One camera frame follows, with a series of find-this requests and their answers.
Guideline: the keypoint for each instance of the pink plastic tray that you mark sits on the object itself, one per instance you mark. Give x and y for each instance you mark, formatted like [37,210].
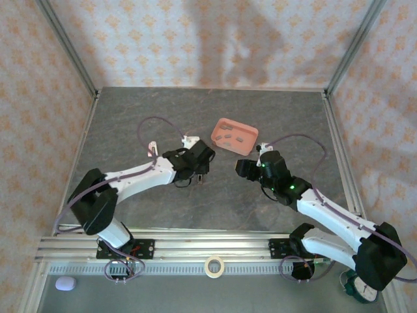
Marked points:
[234,132]

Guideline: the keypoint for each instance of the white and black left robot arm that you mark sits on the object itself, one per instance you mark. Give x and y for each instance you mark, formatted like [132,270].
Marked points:
[140,177]

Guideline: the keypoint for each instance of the masking tape roll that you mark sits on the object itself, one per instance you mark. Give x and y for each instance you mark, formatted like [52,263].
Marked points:
[207,267]

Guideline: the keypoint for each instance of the green alarm clock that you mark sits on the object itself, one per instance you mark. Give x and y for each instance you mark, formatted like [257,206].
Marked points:
[365,291]

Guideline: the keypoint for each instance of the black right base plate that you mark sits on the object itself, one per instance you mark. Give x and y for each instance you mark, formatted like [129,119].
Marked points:
[277,247]

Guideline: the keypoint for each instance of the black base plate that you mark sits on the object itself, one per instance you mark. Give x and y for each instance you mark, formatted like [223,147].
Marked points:
[146,247]
[277,247]

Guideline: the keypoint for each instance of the aluminium side rail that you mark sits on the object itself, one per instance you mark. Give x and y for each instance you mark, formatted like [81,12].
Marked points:
[78,156]
[339,146]

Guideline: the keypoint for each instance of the aluminium mounting rail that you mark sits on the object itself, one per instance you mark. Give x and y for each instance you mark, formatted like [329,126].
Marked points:
[211,244]

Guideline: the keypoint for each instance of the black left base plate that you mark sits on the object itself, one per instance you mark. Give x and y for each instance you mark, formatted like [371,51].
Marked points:
[146,247]

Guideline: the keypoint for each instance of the aluminium frame post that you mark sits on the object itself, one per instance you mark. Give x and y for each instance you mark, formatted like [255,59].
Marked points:
[353,49]
[70,49]

